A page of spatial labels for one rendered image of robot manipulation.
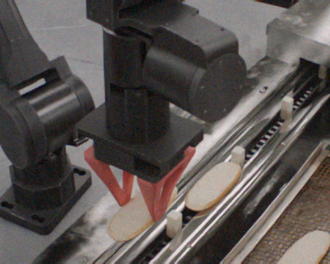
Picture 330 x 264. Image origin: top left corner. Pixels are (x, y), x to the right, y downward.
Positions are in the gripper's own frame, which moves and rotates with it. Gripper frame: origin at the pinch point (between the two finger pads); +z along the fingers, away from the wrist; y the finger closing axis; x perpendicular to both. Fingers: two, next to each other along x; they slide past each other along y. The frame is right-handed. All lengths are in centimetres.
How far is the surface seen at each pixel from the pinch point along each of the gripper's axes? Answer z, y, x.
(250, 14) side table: 11, -23, 66
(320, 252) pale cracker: 3.1, 16.8, 6.0
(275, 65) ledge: 7.1, -6.8, 43.5
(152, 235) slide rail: 8.6, -2.0, 4.4
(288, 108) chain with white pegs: 7.4, -0.1, 34.2
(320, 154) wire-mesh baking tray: 4.7, 9.2, 23.1
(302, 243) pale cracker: 3.2, 14.5, 6.6
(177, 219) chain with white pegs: 6.9, -0.1, 6.6
